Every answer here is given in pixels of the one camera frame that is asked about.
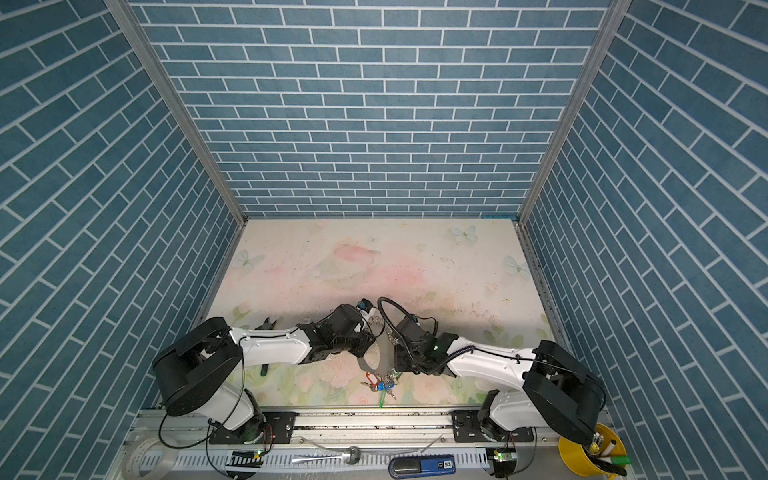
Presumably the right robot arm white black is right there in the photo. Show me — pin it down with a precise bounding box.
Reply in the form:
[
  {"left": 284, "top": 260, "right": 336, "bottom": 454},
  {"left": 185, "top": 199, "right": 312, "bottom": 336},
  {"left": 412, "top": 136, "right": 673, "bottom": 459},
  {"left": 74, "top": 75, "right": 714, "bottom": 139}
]
[{"left": 376, "top": 297, "right": 607, "bottom": 447}]

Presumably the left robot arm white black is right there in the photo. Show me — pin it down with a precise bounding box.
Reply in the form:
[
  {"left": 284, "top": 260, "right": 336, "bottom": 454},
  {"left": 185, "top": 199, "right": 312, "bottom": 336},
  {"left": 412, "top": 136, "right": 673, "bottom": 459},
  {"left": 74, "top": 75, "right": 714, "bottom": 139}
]
[{"left": 152, "top": 299, "right": 375, "bottom": 432}]

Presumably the red key tag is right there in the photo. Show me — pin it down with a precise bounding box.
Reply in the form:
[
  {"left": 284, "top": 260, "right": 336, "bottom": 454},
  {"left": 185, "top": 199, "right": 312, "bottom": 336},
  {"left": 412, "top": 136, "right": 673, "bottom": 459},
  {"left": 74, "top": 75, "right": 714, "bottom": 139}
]
[{"left": 366, "top": 373, "right": 379, "bottom": 391}]

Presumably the blue black device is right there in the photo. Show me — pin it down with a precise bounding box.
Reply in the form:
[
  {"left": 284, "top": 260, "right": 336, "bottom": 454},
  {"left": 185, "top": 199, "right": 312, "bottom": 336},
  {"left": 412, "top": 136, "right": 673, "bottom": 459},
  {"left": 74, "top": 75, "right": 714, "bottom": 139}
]
[{"left": 388, "top": 455, "right": 457, "bottom": 479}]

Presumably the metal rod tool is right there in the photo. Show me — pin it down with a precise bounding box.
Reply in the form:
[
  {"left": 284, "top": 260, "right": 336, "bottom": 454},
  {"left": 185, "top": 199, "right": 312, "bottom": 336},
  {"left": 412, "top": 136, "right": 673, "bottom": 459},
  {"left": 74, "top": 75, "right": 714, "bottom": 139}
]
[{"left": 290, "top": 436, "right": 443, "bottom": 465}]

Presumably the yellow tape roll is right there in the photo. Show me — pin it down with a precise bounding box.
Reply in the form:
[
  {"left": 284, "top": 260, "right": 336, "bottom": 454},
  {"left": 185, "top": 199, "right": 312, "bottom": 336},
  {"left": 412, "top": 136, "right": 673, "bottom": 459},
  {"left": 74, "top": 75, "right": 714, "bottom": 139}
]
[{"left": 558, "top": 423, "right": 632, "bottom": 479}]

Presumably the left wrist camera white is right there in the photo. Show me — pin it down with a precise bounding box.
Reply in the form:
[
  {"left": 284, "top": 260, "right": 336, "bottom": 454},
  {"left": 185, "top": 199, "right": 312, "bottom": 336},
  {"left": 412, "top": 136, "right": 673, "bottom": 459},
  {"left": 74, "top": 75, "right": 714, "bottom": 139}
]
[{"left": 357, "top": 299, "right": 381, "bottom": 322}]

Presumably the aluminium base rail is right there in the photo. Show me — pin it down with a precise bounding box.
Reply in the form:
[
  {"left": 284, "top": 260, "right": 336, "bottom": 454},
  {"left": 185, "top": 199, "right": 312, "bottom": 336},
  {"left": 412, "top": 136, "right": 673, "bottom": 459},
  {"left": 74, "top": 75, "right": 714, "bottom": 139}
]
[{"left": 110, "top": 407, "right": 546, "bottom": 479}]

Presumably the aluminium corner post right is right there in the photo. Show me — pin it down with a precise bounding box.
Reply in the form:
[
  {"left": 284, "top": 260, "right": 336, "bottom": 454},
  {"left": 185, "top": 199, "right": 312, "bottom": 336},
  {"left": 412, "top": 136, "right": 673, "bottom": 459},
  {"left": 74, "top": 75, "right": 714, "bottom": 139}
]
[{"left": 518, "top": 0, "right": 631, "bottom": 225}]

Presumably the aluminium corner post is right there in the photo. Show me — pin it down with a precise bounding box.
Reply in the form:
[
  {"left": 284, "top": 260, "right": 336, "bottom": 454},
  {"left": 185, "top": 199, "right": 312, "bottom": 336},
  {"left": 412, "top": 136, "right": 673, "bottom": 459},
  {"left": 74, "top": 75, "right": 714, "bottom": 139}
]
[
  {"left": 104, "top": 0, "right": 247, "bottom": 227},
  {"left": 518, "top": 0, "right": 631, "bottom": 225}
]

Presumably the aluminium corner post left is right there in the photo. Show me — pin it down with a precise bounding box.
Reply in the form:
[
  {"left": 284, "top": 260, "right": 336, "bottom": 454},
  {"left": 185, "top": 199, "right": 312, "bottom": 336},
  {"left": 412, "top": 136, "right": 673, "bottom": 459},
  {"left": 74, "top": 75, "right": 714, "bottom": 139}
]
[{"left": 104, "top": 0, "right": 247, "bottom": 227}]

